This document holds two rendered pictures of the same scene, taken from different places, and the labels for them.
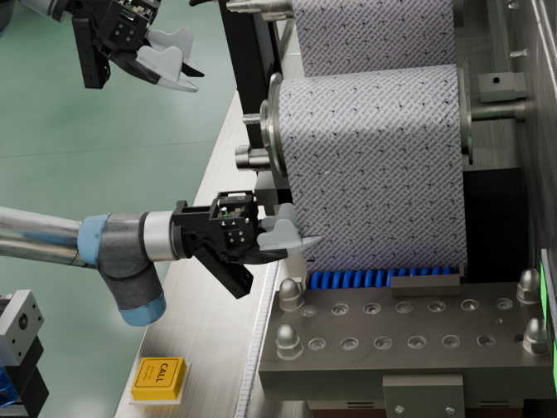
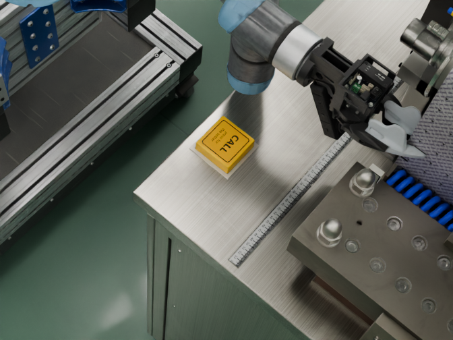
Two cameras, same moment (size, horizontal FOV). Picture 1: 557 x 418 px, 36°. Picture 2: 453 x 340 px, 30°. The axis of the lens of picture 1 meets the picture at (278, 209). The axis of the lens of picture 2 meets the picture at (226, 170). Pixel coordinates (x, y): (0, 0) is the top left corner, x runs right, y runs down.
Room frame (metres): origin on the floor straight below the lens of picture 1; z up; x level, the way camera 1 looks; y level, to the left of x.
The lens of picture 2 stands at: (0.34, 0.06, 2.14)
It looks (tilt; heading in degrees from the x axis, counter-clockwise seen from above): 64 degrees down; 15
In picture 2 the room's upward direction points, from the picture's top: 11 degrees clockwise
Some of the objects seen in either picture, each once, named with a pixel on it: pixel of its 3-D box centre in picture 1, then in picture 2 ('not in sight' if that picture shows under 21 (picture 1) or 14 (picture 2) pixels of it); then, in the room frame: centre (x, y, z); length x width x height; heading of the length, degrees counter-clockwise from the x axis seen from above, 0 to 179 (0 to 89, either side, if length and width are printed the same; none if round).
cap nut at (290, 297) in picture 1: (289, 291); (365, 179); (0.93, 0.01, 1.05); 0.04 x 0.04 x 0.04
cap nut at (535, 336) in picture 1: (537, 332); not in sight; (0.75, -0.29, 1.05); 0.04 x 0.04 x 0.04
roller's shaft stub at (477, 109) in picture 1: (496, 108); not in sight; (0.98, -0.31, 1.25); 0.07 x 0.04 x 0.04; 75
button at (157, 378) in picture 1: (158, 378); (225, 144); (0.96, 0.23, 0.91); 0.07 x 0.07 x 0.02; 75
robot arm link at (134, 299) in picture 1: (133, 283); (253, 52); (1.08, 0.25, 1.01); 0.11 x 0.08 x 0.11; 21
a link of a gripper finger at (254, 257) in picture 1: (259, 250); (365, 127); (0.99, 0.04, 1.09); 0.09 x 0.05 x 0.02; 74
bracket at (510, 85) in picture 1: (501, 85); not in sight; (0.98, -0.32, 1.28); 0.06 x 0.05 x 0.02; 75
